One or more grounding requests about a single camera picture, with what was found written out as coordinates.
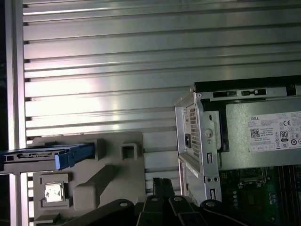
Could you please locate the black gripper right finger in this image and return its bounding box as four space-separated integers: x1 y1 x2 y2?
162 178 261 226

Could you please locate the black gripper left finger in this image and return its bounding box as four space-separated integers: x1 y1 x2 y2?
79 178 165 226

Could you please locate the hard disk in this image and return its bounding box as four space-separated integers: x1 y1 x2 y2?
0 144 95 174

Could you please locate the grey parts rack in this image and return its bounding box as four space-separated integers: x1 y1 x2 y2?
25 132 148 226

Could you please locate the green motherboard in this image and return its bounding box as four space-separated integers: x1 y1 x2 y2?
220 164 301 226

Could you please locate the CPU socket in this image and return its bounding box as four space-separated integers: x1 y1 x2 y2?
242 189 265 207

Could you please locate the black open PC case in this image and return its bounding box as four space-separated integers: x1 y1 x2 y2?
174 81 301 226

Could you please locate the grey power supply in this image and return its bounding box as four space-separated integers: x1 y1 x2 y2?
183 101 301 170

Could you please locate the silver CPU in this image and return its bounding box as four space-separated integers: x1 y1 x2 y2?
44 182 65 203

